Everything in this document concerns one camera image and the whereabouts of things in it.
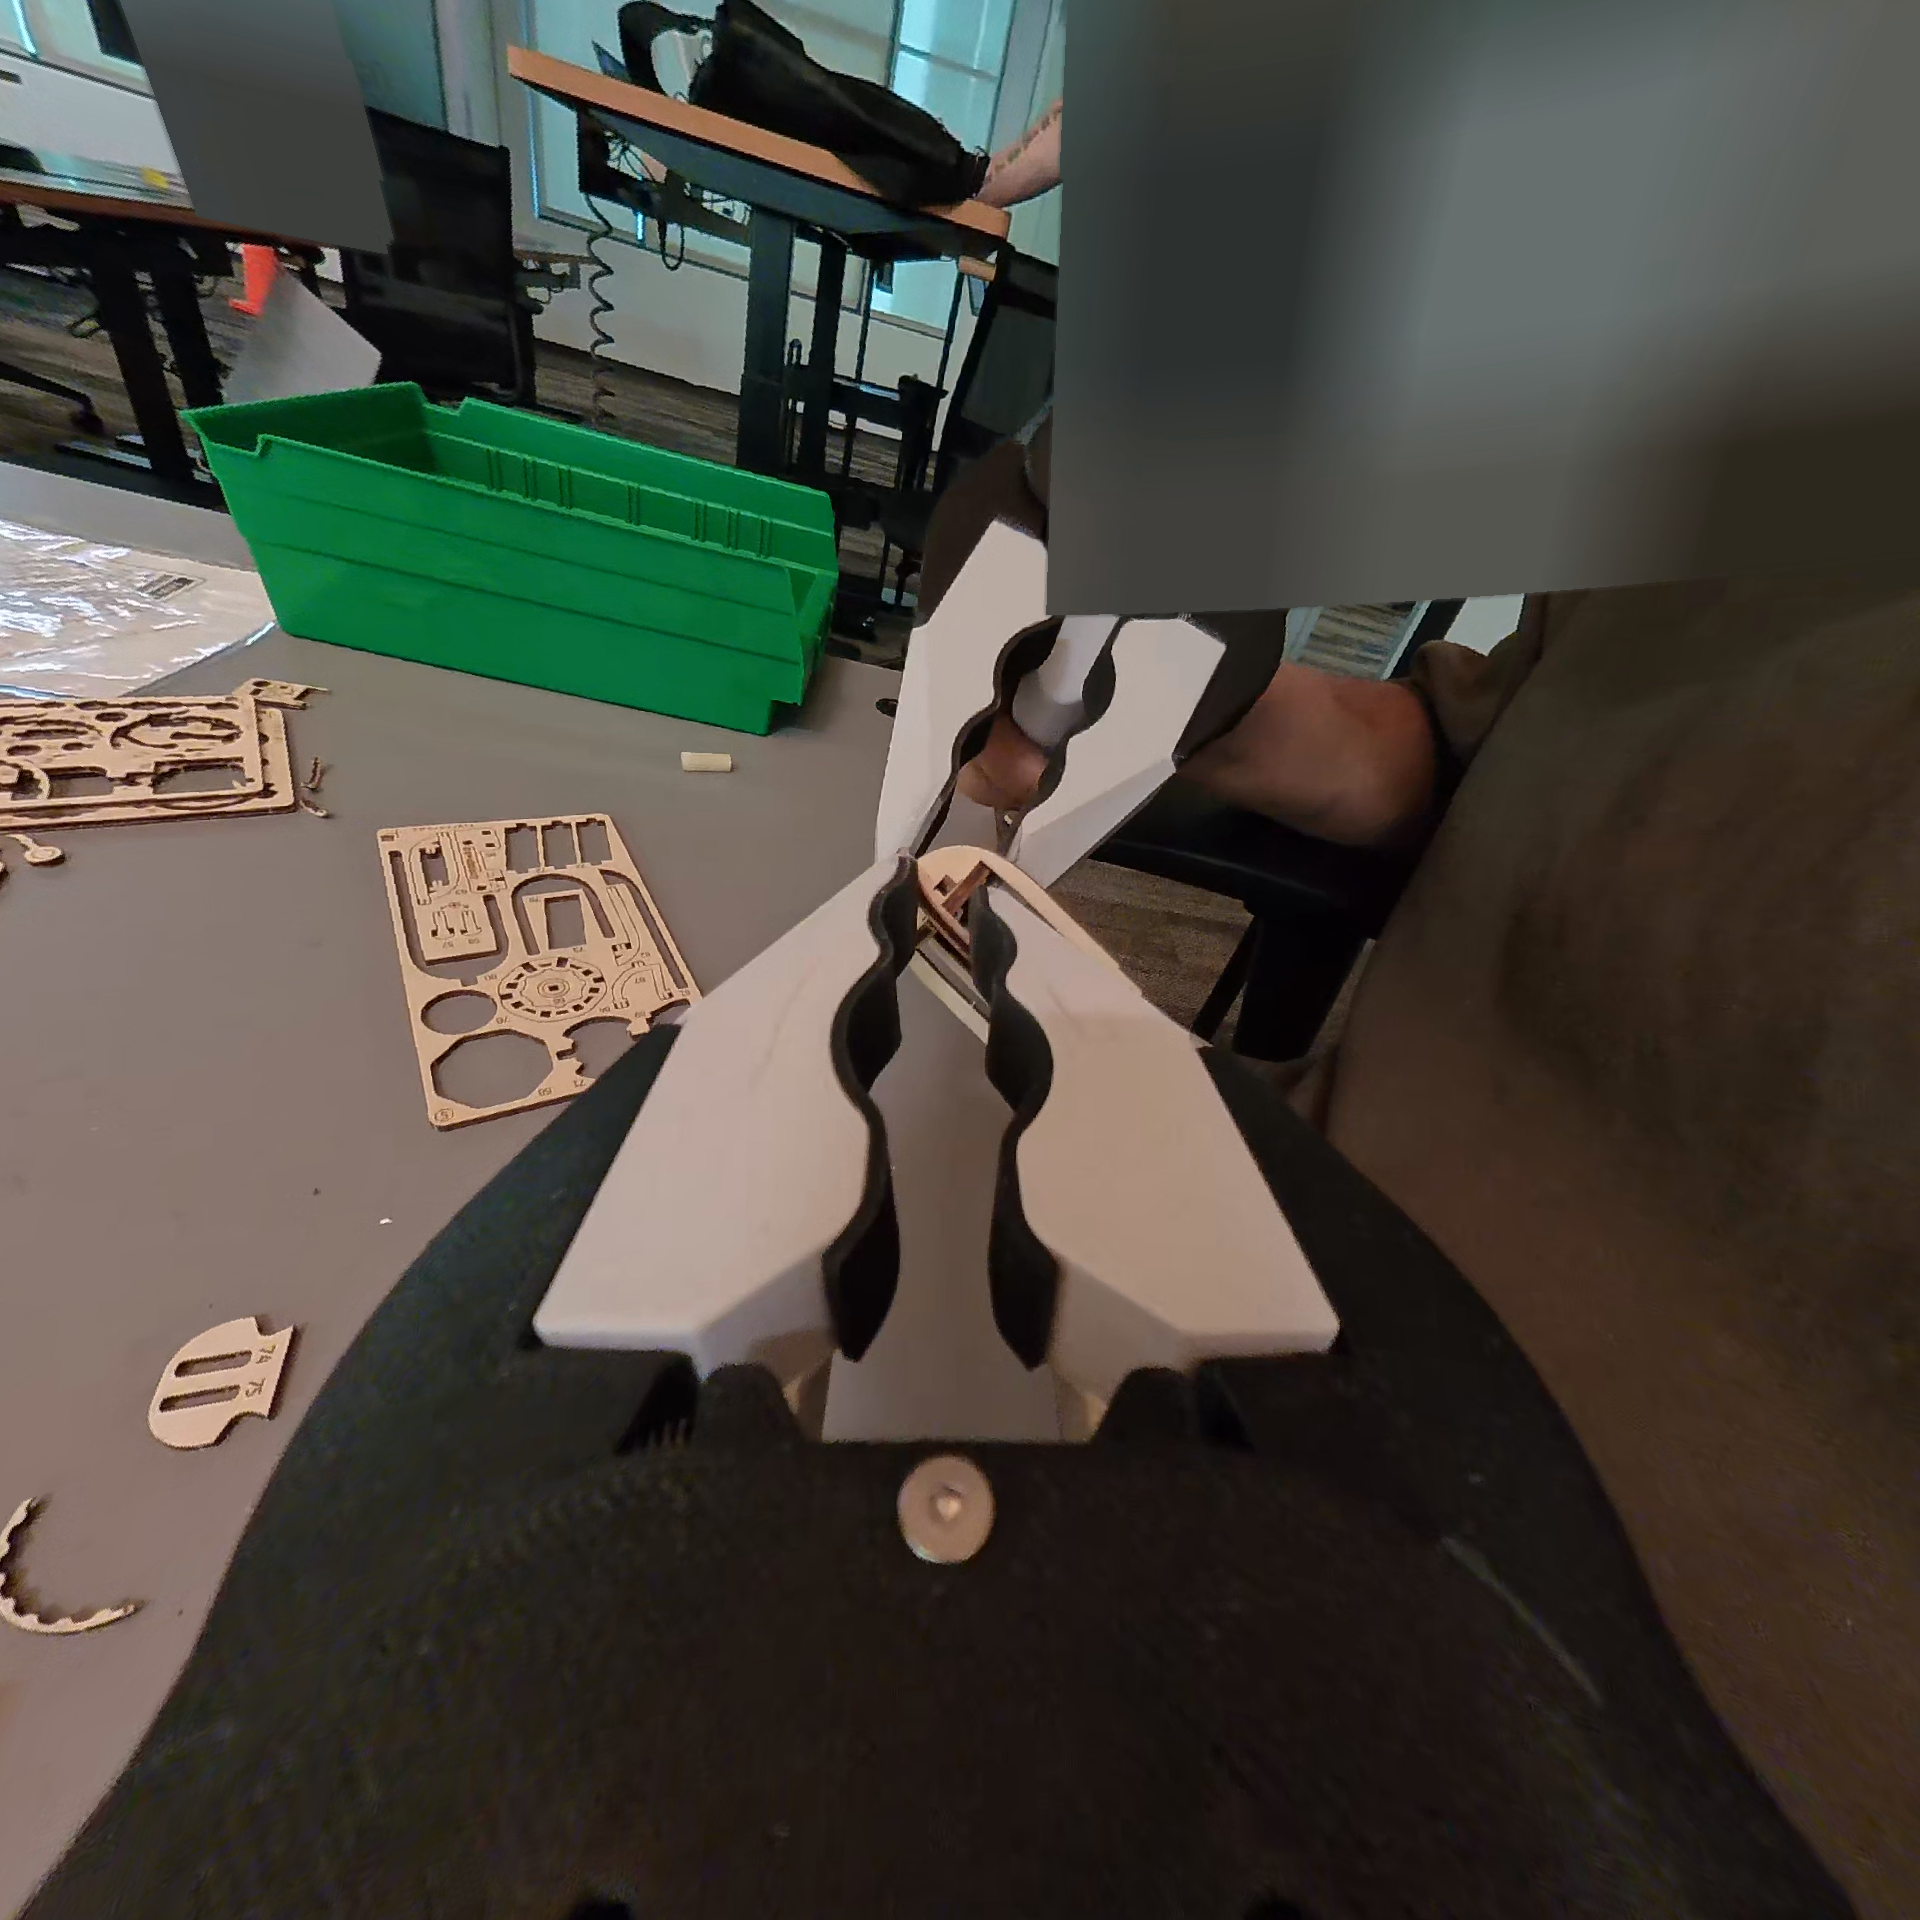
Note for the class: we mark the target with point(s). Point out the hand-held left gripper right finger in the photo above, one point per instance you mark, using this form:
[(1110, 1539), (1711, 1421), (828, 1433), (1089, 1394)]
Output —
[(1171, 1185)]

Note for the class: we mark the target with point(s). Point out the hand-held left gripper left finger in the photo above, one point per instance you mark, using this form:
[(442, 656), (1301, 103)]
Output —
[(721, 1171)]

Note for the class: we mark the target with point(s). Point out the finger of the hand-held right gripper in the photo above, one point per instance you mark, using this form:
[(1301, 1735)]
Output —
[(1149, 705), (944, 660)]

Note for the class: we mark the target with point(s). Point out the wooden arch puzzle piece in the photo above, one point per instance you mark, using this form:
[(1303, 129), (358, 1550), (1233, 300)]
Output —
[(948, 896)]

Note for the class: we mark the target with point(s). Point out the person's right forearm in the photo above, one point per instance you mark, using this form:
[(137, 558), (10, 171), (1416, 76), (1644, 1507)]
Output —
[(1320, 751)]

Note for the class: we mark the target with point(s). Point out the grey desk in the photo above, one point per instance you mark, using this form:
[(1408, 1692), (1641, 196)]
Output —
[(225, 1200)]

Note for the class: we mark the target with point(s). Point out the black-framed wooden-top desk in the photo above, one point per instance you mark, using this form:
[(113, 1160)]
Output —
[(90, 202), (705, 142)]

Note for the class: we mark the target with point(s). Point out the person's right hand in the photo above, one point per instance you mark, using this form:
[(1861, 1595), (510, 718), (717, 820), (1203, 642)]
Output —
[(999, 773)]

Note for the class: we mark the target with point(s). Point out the wooden puzzle sheet with gear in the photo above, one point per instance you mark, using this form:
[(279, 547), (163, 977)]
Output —
[(554, 992)]

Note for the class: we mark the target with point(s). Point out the black mesh chair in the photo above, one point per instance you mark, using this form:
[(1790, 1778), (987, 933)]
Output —
[(1005, 360)]

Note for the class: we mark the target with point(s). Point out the green plastic bin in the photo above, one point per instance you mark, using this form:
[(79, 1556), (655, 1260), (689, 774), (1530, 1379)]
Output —
[(524, 600)]

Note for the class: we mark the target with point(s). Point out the rounded slotted wooden piece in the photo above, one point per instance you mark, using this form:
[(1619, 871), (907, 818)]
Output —
[(263, 1365)]

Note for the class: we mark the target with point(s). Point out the black bag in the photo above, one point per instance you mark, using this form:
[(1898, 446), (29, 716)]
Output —
[(810, 90)]

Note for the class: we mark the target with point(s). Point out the wooden puzzle sheet with rings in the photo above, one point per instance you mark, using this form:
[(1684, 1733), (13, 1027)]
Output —
[(279, 764)]

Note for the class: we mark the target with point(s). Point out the black office chair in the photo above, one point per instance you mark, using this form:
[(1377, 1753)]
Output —
[(442, 225)]

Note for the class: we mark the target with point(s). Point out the small round wooden piece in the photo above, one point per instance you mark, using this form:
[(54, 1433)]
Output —
[(39, 852)]

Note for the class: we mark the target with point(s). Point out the orange cone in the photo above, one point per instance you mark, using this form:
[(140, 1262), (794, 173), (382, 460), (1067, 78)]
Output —
[(258, 283)]

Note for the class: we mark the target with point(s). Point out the curved toothed wooden piece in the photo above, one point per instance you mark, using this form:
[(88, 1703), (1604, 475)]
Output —
[(60, 1616)]

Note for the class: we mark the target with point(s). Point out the clear plastic bag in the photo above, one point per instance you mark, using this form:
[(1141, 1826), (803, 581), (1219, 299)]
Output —
[(90, 600)]

